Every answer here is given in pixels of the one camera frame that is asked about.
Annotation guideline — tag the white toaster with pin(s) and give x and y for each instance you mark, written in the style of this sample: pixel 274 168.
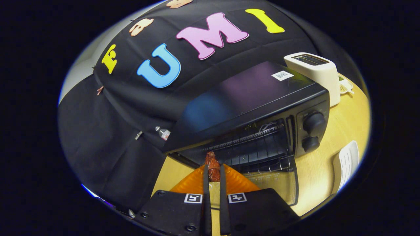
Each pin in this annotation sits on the white toaster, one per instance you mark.
pixel 321 75

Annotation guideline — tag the black backdrop cloth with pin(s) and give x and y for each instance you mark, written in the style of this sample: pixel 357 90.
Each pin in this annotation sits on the black backdrop cloth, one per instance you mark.
pixel 115 147

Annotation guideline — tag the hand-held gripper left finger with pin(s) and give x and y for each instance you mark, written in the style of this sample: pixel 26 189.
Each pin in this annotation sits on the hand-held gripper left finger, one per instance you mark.
pixel 206 203

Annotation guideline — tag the pink clothespin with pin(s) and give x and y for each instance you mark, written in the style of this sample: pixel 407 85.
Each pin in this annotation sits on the pink clothespin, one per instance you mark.
pixel 100 90

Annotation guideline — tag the white clip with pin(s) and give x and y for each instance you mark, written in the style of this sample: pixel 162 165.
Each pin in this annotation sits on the white clip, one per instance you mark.
pixel 138 135

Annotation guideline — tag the white rectangular dish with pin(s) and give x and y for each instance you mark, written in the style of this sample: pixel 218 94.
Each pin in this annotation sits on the white rectangular dish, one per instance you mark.
pixel 346 164

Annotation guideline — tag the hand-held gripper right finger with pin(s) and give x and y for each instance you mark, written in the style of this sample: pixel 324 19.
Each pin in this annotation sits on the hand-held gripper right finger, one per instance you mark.
pixel 224 203

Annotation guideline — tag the clear plastic bottle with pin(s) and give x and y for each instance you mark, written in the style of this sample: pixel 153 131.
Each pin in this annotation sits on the clear plastic bottle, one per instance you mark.
pixel 164 133

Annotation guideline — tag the black toaster oven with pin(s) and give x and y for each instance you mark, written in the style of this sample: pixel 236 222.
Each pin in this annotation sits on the black toaster oven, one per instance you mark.
pixel 246 98

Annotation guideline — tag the small white dish with grains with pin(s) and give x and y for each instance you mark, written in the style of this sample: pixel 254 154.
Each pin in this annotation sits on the small white dish with grains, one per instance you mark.
pixel 344 87

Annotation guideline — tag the brown meat strip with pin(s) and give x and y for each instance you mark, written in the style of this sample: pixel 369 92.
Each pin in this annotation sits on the brown meat strip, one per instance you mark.
pixel 213 167

